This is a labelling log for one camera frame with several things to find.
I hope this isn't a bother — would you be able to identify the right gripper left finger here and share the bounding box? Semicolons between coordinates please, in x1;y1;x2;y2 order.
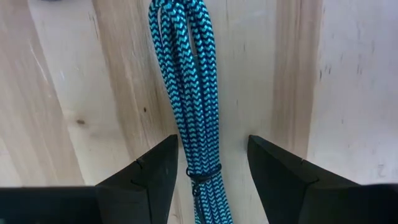
95;134;180;224

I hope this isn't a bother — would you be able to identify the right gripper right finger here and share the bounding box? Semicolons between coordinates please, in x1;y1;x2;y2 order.
248;134;358;224

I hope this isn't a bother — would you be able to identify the teal black braided cable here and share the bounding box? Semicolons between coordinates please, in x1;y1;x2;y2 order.
147;0;234;224

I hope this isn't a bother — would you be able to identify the black twist tie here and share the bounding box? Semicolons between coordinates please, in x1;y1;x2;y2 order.
185;164;223;197

